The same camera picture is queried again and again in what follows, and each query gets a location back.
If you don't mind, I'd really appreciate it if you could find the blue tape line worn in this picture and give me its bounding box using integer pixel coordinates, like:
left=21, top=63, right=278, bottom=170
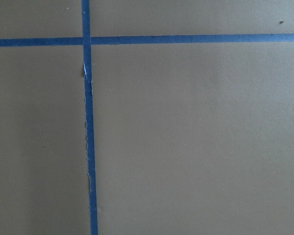
left=82, top=0, right=98, bottom=235

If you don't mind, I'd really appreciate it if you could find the blue tape line horizontal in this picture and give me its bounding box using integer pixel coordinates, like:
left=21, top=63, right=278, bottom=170
left=0, top=33, right=294, bottom=47

